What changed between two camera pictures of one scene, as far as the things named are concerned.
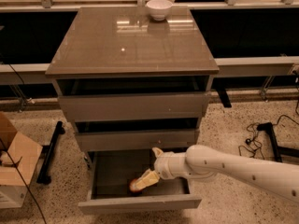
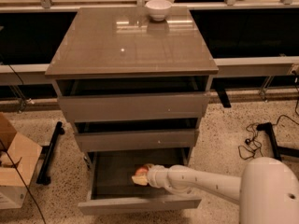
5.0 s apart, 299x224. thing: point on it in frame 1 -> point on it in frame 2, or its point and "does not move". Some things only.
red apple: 133,189 -> 143,171
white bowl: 159,8 does not move
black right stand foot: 278,151 does not move
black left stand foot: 47,153 does not move
